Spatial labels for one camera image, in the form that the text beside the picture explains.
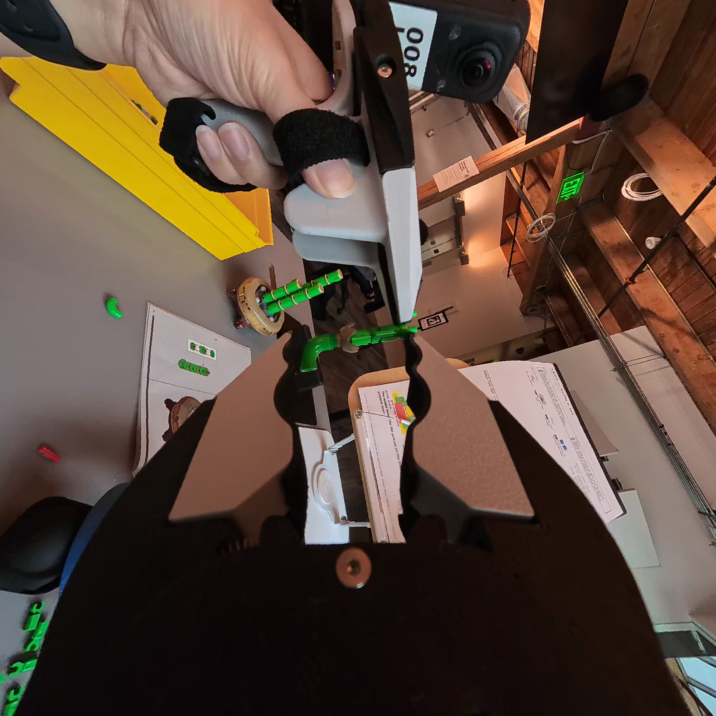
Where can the black square marker tag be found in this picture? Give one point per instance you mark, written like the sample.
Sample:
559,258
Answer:
433,320

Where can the wooden clipboard with instruction sheet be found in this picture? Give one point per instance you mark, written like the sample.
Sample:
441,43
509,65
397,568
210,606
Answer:
380,436

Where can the black smartwatch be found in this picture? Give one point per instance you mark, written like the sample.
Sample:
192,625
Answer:
39,28

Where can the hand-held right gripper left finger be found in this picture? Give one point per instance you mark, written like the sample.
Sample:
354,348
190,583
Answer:
235,436

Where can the pile of green lego pieces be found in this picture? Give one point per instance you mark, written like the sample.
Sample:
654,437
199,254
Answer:
25,660

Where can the green curved lego piece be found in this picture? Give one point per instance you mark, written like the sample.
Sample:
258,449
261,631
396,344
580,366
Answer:
113,307

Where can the person's left hand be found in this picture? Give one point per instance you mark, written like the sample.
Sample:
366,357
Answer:
212,50

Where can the black hanging panel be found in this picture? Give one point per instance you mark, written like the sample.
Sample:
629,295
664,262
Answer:
565,56

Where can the red lego piece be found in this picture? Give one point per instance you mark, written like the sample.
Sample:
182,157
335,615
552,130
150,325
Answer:
49,453

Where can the white plastic stand base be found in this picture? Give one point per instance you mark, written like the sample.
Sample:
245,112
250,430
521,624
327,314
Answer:
321,481

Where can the lego pot with bamboo stalks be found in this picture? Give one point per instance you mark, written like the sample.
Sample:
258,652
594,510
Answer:
254,305

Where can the yellow plastic bin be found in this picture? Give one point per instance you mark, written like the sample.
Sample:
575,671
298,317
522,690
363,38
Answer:
140,151

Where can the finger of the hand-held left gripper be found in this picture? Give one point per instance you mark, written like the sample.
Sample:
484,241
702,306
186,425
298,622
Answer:
403,235

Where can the green lego bamboo stalk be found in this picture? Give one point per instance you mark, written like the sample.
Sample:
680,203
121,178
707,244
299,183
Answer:
369,337

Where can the printed paper sheets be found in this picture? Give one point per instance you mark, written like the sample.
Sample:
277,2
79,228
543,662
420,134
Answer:
537,414

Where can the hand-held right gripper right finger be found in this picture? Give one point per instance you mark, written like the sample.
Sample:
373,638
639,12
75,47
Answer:
470,447

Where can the lego instruction booklet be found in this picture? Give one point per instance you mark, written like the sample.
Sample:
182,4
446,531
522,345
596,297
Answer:
168,347

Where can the green exit sign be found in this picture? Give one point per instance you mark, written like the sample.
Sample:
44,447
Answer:
570,187

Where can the white paper notice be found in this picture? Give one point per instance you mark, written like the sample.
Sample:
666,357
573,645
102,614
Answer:
456,173

